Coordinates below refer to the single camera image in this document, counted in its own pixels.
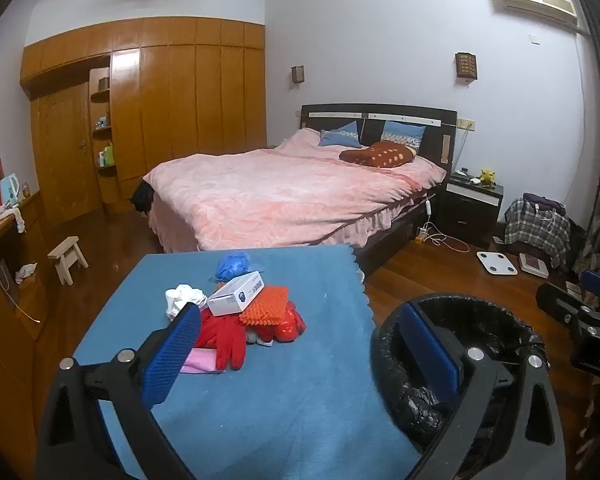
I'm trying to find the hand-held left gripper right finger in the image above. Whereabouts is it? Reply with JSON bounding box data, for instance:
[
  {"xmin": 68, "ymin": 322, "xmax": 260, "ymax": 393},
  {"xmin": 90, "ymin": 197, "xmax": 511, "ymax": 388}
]
[{"xmin": 399, "ymin": 304, "xmax": 567, "ymax": 480}]

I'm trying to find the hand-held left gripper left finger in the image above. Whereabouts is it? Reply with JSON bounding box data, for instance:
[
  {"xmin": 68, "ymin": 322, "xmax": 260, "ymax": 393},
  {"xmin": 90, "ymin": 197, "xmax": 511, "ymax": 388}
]
[{"xmin": 35, "ymin": 302, "xmax": 203, "ymax": 480}]

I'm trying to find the black trash bin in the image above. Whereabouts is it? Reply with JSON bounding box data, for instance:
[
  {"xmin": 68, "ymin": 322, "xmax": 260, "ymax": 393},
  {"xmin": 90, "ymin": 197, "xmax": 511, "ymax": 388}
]
[{"xmin": 370, "ymin": 292, "xmax": 552, "ymax": 463}]

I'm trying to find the red glove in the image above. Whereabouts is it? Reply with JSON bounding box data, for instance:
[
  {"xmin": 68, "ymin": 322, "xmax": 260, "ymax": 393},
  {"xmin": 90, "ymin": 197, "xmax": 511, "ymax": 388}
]
[{"xmin": 195, "ymin": 307, "xmax": 251, "ymax": 372}]

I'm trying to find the orange foam net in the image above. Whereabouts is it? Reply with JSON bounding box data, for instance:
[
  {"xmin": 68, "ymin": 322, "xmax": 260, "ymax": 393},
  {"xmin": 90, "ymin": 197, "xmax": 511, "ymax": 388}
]
[{"xmin": 239, "ymin": 285, "xmax": 291, "ymax": 328}]

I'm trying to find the pink knitted glove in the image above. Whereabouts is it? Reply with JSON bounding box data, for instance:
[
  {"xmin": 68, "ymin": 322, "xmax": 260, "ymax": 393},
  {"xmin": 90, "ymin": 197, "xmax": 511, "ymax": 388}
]
[{"xmin": 180, "ymin": 347, "xmax": 226, "ymax": 375}]

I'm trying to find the brown-topped bathroom scale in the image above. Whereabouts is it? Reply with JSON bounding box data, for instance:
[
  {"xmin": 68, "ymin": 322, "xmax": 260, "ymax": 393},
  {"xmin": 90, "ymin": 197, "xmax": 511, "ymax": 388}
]
[{"xmin": 518, "ymin": 252, "xmax": 551, "ymax": 279}]

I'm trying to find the white crumpled tissue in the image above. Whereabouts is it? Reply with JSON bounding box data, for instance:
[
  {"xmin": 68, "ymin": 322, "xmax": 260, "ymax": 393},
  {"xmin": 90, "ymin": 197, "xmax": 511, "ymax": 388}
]
[{"xmin": 165, "ymin": 284, "xmax": 209, "ymax": 321}]

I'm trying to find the white bathroom scale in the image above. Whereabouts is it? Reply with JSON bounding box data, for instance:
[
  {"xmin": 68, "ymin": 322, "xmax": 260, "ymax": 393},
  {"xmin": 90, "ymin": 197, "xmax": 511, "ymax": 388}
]
[{"xmin": 476, "ymin": 251, "xmax": 518, "ymax": 276}]

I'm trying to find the plaid cloth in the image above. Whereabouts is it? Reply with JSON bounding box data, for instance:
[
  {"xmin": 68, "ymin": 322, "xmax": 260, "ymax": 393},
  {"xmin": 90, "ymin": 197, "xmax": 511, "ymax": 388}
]
[{"xmin": 503, "ymin": 197, "xmax": 572, "ymax": 268}]

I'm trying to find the white cardboard box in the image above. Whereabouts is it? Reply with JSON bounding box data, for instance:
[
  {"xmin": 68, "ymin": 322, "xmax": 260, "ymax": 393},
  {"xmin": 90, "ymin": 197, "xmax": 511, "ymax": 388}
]
[{"xmin": 207, "ymin": 270, "xmax": 266, "ymax": 317}]

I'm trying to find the purple cloth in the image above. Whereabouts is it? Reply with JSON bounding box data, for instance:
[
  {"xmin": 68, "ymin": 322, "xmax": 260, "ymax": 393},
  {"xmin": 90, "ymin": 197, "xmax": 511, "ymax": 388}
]
[{"xmin": 522, "ymin": 192, "xmax": 567, "ymax": 213}]

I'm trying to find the blue plastic bag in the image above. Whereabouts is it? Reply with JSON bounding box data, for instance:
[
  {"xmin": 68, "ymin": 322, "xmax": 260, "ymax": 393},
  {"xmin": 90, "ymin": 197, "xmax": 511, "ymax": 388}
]
[{"xmin": 207, "ymin": 252, "xmax": 266, "ymax": 283}]

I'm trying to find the red plastic bag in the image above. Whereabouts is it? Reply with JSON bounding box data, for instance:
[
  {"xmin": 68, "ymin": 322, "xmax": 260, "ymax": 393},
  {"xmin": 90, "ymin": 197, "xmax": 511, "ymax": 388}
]
[{"xmin": 272, "ymin": 302, "xmax": 307, "ymax": 343}]

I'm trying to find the blue tablecloth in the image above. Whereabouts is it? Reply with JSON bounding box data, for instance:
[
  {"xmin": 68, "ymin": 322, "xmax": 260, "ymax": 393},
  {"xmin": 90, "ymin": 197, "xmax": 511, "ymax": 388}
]
[{"xmin": 72, "ymin": 245, "xmax": 423, "ymax": 480}]

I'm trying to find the dark nightstand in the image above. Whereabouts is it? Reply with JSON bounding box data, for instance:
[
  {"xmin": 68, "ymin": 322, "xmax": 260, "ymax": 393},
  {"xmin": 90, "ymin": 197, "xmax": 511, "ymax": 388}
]
[{"xmin": 439, "ymin": 172, "xmax": 505, "ymax": 237}]

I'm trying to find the small wooden stool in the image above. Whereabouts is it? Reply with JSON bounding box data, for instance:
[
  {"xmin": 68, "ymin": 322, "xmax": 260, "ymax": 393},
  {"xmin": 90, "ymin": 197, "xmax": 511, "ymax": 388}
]
[{"xmin": 47, "ymin": 236, "xmax": 89, "ymax": 286}]

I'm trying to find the black cloth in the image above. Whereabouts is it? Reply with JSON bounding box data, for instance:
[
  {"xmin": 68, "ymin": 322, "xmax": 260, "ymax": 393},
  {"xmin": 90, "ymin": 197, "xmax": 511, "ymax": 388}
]
[{"xmin": 131, "ymin": 180, "xmax": 155, "ymax": 213}]

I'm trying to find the wooden sideboard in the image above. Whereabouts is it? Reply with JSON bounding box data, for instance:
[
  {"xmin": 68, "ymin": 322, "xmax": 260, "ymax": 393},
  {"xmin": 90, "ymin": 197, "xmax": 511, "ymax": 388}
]
[{"xmin": 0, "ymin": 190, "xmax": 48, "ymax": 466}]

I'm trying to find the pink blanket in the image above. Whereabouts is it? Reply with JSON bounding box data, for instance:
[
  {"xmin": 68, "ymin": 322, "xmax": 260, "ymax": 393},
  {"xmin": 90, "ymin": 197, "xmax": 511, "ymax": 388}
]
[{"xmin": 142, "ymin": 127, "xmax": 448, "ymax": 253}]

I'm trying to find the red dotted pillow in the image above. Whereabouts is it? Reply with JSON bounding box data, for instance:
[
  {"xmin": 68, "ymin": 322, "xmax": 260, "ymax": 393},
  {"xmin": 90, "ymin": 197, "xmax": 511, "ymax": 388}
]
[{"xmin": 339, "ymin": 141, "xmax": 420, "ymax": 168}]

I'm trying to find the dark wooden bed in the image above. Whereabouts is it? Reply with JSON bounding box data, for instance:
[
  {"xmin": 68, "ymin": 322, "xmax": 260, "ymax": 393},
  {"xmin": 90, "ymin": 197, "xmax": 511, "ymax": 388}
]
[{"xmin": 142, "ymin": 104, "xmax": 458, "ymax": 276}]

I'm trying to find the blue patterned pillow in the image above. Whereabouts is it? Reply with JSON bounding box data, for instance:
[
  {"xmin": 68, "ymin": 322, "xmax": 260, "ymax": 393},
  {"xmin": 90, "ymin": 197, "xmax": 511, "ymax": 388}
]
[
  {"xmin": 318, "ymin": 121, "xmax": 363, "ymax": 148},
  {"xmin": 380, "ymin": 121, "xmax": 427, "ymax": 151}
]

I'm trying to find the wooden door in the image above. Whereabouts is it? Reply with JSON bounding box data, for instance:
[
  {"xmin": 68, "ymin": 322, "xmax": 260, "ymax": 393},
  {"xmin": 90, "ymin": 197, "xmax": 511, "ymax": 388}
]
[{"xmin": 30, "ymin": 82, "xmax": 103, "ymax": 226}]

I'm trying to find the light blue electric kettle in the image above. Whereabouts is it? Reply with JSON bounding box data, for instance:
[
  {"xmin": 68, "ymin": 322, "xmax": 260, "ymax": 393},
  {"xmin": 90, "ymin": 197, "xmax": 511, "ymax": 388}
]
[{"xmin": 0, "ymin": 173, "xmax": 22, "ymax": 207}]

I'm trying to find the wooden wardrobe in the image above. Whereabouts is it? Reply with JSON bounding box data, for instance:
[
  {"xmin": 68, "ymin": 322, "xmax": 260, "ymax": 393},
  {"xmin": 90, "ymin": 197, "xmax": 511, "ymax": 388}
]
[{"xmin": 20, "ymin": 16, "xmax": 267, "ymax": 226}]

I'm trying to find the white charging cable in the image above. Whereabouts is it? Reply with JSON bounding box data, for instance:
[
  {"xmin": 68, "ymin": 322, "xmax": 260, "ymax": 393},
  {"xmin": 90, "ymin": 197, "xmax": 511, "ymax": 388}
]
[{"xmin": 415, "ymin": 200, "xmax": 471, "ymax": 253}]

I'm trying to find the thin white cable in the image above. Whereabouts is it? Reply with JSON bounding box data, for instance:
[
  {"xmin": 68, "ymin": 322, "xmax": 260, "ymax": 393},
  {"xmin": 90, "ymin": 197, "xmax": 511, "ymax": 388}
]
[{"xmin": 0, "ymin": 222, "xmax": 42, "ymax": 324}]

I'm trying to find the wall air conditioner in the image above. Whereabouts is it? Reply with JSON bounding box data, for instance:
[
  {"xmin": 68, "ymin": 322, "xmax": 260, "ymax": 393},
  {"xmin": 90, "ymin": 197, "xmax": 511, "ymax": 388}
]
[{"xmin": 490, "ymin": 0, "xmax": 578, "ymax": 28}]

